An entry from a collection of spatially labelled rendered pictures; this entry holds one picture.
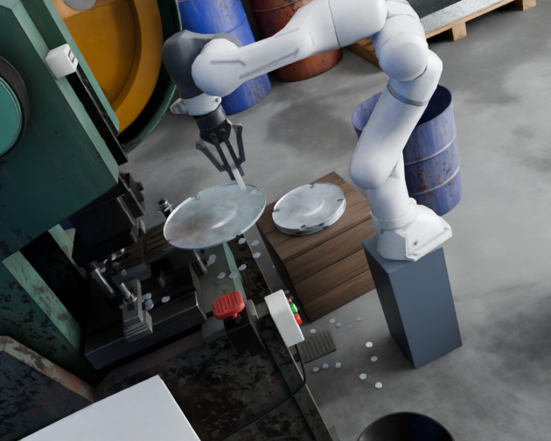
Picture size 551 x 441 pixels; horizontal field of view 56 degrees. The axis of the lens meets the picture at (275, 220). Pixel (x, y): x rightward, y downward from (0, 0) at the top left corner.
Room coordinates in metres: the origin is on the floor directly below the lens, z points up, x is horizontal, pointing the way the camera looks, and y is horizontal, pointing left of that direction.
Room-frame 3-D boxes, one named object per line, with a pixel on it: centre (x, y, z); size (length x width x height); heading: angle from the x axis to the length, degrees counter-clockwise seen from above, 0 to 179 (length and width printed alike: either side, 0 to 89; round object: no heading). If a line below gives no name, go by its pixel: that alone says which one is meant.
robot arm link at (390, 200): (1.23, -0.34, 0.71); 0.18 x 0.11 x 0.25; 146
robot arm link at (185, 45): (1.22, 0.00, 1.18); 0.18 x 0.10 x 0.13; 73
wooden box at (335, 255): (1.70, -0.14, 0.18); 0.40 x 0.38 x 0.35; 98
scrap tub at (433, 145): (1.96, -0.67, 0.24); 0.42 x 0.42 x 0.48
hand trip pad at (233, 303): (0.89, 0.17, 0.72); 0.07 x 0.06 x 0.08; 92
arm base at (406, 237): (1.20, -0.36, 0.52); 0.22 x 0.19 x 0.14; 95
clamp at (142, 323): (1.04, 0.40, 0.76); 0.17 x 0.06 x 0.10; 2
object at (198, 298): (1.21, 0.41, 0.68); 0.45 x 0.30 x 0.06; 2
